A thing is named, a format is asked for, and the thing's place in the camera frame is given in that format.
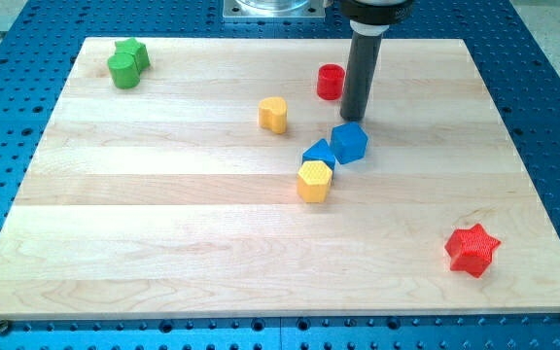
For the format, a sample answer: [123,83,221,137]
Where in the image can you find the green cylinder block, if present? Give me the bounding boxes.
[107,53,140,89]

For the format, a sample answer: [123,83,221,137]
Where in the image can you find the yellow heart block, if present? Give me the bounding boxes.
[258,96,288,134]

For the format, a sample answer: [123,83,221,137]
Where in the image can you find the black robot arm flange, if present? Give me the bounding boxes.
[339,0,414,25]

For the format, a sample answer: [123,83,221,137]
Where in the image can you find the yellow hexagon block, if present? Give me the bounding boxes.
[297,160,333,203]

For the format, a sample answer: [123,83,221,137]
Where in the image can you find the blue triangle block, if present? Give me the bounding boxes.
[301,138,336,171]

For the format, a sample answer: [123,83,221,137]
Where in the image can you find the blue cube block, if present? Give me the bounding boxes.
[330,122,368,164]

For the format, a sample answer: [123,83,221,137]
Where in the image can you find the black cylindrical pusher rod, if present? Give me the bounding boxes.
[340,20,389,123]

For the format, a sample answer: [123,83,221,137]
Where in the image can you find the blue perforated metal table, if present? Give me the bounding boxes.
[0,1,560,349]

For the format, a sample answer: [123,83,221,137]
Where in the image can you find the red star block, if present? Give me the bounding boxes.
[444,224,502,278]

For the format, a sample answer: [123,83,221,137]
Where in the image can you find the green star block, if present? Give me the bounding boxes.
[115,38,151,73]

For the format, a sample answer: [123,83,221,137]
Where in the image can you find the red cylinder block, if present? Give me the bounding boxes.
[316,63,345,100]

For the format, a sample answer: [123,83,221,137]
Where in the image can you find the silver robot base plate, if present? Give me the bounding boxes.
[223,0,333,19]

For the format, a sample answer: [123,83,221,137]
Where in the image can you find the light wooden board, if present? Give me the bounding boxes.
[0,38,560,320]

